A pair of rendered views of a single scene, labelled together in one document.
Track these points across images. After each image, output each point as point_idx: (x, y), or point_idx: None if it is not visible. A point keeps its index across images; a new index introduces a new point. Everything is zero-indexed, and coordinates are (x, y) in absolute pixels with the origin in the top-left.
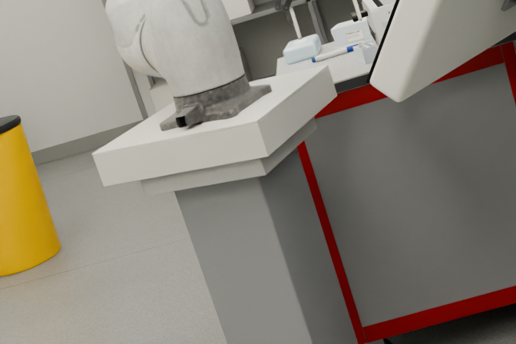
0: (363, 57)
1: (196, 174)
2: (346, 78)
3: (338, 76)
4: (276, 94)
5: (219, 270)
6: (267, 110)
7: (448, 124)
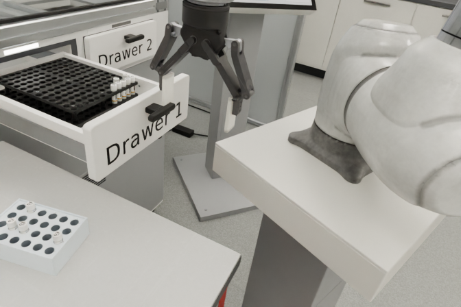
0: (86, 229)
1: None
2: (153, 212)
3: (143, 234)
4: (290, 128)
5: None
6: (311, 108)
7: None
